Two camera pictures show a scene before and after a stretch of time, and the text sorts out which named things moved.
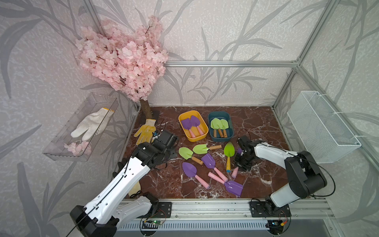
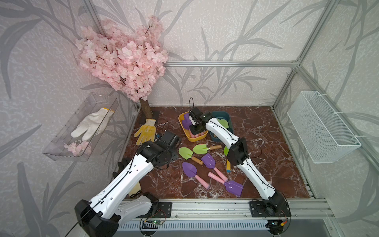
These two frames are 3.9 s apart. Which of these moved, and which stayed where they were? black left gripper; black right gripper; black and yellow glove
Moved: black right gripper
Stayed: black left gripper; black and yellow glove
